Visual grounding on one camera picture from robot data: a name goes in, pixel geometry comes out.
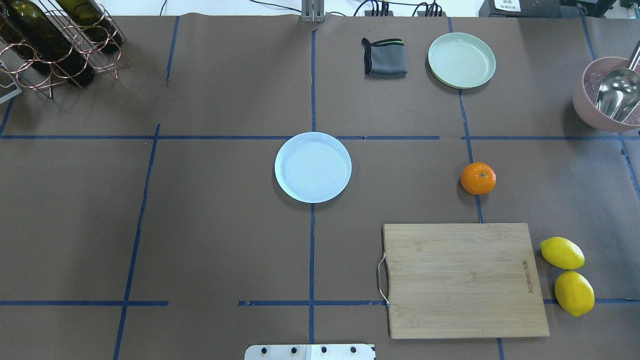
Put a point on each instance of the black computer box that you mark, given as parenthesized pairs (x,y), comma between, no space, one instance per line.
(520,9)

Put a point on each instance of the copper wire bottle rack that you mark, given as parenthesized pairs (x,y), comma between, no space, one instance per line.
(102,63)

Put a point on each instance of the white wire cup rack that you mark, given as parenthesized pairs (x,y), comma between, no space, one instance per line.
(9,87)

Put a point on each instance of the dark wine bottle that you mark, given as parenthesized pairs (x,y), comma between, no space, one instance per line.
(11,37)
(94,24)
(50,44)

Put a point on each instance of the metal scoop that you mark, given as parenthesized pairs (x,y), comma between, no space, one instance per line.
(619,90)

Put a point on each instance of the light blue plate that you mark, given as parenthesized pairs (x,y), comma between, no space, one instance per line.
(313,167)

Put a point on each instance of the aluminium frame post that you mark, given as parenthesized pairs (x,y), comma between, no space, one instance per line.
(313,11)

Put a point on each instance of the orange fruit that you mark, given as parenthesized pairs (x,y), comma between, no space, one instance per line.
(478,178)

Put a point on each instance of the pink bowl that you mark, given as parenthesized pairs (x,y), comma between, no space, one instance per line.
(585,94)

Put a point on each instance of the grey folded cloth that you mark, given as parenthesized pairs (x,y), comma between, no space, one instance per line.
(385,58)

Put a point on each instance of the yellow lemon near board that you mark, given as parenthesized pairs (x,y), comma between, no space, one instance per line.
(562,253)

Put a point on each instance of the dark wine bottle back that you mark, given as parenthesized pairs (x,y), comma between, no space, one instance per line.
(11,37)

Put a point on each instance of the bamboo cutting board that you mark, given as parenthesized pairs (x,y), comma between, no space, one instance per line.
(462,280)

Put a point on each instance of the yellow lemon far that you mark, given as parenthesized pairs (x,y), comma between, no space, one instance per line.
(574,293)

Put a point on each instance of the white camera pole base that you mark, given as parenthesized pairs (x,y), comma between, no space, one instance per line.
(348,351)

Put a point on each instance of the dark wine bottle front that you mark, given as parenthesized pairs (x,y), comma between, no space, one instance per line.
(50,44)

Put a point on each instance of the light green plate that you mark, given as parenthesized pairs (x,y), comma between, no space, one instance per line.
(461,60)

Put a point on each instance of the dark wine bottle middle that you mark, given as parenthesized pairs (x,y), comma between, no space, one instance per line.
(94,24)

